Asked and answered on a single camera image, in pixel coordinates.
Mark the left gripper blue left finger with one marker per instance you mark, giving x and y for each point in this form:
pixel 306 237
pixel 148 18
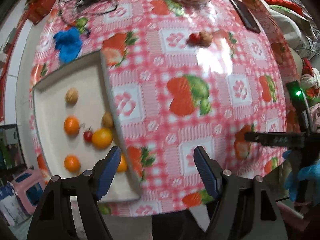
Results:
pixel 106 171

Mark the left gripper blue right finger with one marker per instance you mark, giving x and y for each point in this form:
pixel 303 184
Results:
pixel 210 172

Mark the large orange citrus fruit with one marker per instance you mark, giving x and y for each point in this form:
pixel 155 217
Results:
pixel 123 166

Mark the small orange mandarin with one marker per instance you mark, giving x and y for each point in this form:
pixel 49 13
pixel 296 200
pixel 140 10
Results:
pixel 71 125
pixel 72 163

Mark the orange citrus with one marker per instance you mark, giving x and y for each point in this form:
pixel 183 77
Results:
pixel 102 138

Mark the red cherry tomato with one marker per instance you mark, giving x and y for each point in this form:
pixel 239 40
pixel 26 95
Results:
pixel 87 135
pixel 194 39

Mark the papery husk physalis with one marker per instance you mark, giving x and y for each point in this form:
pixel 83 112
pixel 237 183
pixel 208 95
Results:
pixel 72 96
pixel 205 38

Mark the blue gloved hand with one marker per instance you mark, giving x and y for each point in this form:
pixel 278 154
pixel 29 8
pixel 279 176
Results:
pixel 303 181

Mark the white tray with grey rim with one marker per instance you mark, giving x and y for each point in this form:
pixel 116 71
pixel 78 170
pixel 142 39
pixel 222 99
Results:
pixel 89 75

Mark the pink plastic stool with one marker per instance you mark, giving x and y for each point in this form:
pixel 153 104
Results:
pixel 29 187

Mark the pink strawberry checked tablecloth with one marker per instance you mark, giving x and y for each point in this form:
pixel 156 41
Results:
pixel 191 95

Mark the white bag on chair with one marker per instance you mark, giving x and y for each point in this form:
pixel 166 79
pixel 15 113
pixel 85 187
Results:
pixel 298 33

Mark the dark smartphone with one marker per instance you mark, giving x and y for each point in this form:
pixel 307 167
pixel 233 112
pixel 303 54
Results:
pixel 245 15

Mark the crumpled blue glove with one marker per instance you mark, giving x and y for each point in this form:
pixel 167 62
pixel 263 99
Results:
pixel 68 43

